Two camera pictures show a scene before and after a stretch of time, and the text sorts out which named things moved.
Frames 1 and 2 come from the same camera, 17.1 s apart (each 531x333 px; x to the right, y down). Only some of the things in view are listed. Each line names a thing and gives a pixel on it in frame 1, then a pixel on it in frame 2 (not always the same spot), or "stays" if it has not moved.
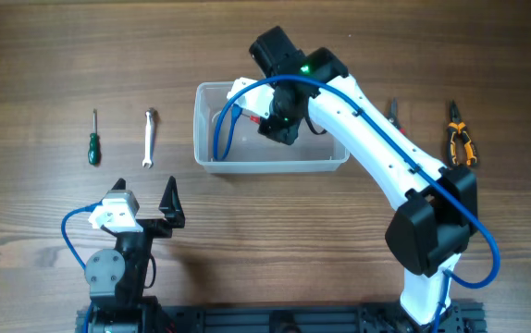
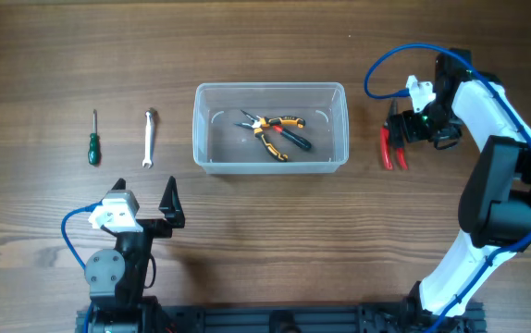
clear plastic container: [227, 140] stays
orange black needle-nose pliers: [458, 127] → [257, 125]
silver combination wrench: [148, 160] stays
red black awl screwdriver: [253, 118] → [294, 138]
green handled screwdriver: [94, 157] stays
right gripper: [286, 131] → [412, 131]
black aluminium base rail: [303, 318] stays
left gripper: [170, 206] stays
